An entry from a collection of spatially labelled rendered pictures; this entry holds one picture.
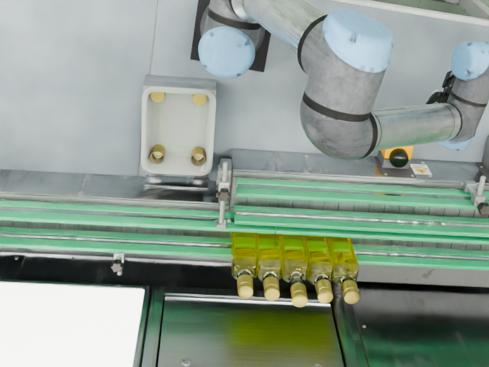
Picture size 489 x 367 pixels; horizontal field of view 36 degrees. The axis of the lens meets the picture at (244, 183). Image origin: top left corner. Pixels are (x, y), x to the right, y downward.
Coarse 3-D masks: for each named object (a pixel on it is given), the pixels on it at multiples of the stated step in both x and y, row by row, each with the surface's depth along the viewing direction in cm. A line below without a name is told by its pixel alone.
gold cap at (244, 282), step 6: (240, 276) 163; (246, 276) 163; (240, 282) 161; (246, 282) 161; (252, 282) 162; (240, 288) 160; (246, 288) 160; (252, 288) 160; (240, 294) 160; (246, 294) 160; (252, 294) 160
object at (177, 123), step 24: (144, 96) 173; (168, 96) 181; (192, 96) 181; (144, 120) 176; (168, 120) 184; (192, 120) 184; (144, 144) 179; (168, 144) 187; (192, 144) 187; (144, 168) 182; (168, 168) 183; (192, 168) 184
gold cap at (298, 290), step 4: (296, 284) 161; (300, 284) 161; (292, 288) 161; (296, 288) 160; (300, 288) 160; (304, 288) 161; (292, 292) 160; (296, 292) 159; (300, 292) 159; (304, 292) 160; (292, 296) 159; (296, 296) 158; (300, 296) 158; (304, 296) 158; (292, 300) 159; (296, 300) 159; (300, 300) 159; (304, 300) 159; (296, 304) 159; (300, 304) 159; (304, 304) 159
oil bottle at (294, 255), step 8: (280, 240) 177; (288, 240) 175; (296, 240) 176; (288, 248) 172; (296, 248) 172; (304, 248) 173; (288, 256) 169; (296, 256) 169; (304, 256) 170; (288, 264) 167; (296, 264) 167; (304, 264) 167; (288, 272) 167; (304, 272) 167; (288, 280) 168; (304, 280) 168
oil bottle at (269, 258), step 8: (256, 240) 176; (264, 240) 175; (272, 240) 175; (256, 248) 174; (264, 248) 172; (272, 248) 172; (280, 248) 173; (264, 256) 169; (272, 256) 169; (280, 256) 169; (264, 264) 167; (272, 264) 167; (280, 264) 167; (256, 272) 171; (264, 272) 166; (280, 272) 167
